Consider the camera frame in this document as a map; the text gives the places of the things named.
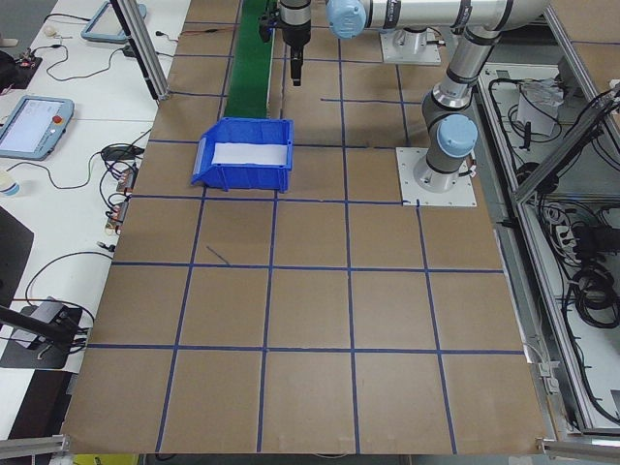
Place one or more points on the grey metal bracket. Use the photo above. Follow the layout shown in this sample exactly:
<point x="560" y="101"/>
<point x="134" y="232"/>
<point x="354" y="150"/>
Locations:
<point x="547" y="375"/>

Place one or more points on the black power adapter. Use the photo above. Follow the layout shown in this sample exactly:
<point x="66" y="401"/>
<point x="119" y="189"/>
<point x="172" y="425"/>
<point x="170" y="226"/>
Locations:
<point x="130" y="51"/>
<point x="118" y="153"/>

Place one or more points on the black box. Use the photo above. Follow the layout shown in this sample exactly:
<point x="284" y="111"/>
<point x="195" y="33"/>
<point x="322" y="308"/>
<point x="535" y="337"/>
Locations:
<point x="588" y="239"/>

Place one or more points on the yellow-green object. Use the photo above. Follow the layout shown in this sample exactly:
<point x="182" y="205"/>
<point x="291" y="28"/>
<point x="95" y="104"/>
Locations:
<point x="106" y="460"/>

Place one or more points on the grey camera device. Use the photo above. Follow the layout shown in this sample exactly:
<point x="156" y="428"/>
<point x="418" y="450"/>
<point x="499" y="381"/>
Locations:
<point x="48" y="310"/>

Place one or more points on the white paper sheet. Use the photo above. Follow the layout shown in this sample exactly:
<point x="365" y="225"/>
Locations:
<point x="247" y="154"/>

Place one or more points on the blue plastic storage bin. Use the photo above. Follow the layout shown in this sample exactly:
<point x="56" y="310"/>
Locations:
<point x="242" y="179"/>

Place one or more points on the aluminium profile post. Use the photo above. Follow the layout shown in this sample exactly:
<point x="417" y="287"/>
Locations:
<point x="145" y="53"/>

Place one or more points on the V-shaped aluminium frame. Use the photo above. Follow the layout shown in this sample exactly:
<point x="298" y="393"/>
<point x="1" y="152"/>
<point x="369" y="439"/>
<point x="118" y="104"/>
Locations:
<point x="547" y="167"/>

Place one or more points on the small circuit board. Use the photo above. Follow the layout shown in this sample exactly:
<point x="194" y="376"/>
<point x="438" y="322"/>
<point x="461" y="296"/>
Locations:
<point x="127" y="180"/>
<point x="117" y="213"/>

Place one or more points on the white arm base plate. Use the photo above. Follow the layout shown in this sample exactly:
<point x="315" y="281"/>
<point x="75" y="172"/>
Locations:
<point x="387" y="53"/>
<point x="460" y="194"/>

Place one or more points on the white paper bag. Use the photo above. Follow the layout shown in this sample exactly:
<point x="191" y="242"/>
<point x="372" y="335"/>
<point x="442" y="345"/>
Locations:
<point x="537" y="111"/>

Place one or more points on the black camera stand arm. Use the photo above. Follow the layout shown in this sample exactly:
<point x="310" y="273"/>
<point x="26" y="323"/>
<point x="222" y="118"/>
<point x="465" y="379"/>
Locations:
<point x="29" y="323"/>

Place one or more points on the white paper cup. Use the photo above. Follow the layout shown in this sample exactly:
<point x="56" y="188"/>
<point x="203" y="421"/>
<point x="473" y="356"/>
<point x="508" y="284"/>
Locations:
<point x="9" y="186"/>

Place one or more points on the aluminium profile bar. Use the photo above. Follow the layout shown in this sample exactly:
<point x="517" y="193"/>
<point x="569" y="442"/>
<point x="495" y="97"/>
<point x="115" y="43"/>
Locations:
<point x="34" y="444"/>
<point x="581" y="446"/>

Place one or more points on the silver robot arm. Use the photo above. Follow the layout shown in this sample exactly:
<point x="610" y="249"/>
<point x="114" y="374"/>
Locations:
<point x="426" y="12"/>

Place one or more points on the small beige ball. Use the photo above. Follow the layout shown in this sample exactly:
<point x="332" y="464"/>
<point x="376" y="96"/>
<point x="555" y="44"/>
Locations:
<point x="49" y="31"/>

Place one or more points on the black monitor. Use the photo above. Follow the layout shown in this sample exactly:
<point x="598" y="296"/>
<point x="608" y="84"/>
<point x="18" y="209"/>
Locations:
<point x="12" y="257"/>

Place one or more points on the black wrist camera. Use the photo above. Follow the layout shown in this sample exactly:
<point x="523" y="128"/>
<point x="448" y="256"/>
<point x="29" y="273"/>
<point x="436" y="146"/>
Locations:
<point x="266" y="26"/>

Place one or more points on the green conveyor belt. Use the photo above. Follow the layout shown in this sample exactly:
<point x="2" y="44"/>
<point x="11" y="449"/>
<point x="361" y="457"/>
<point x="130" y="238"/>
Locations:
<point x="249" y="63"/>

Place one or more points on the grey-blue teach pendant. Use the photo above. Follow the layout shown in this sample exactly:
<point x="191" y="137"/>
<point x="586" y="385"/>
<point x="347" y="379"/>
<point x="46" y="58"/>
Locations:
<point x="29" y="126"/>
<point x="104" y="24"/>

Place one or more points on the black stand base plate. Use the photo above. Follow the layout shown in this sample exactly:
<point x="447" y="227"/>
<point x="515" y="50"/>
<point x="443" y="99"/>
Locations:
<point x="19" y="358"/>

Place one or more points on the white power strip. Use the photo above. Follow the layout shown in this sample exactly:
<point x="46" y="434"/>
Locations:
<point x="562" y="235"/>

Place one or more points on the black handheld tool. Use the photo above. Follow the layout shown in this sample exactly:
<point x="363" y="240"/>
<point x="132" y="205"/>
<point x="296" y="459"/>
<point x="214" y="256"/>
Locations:
<point x="526" y="135"/>

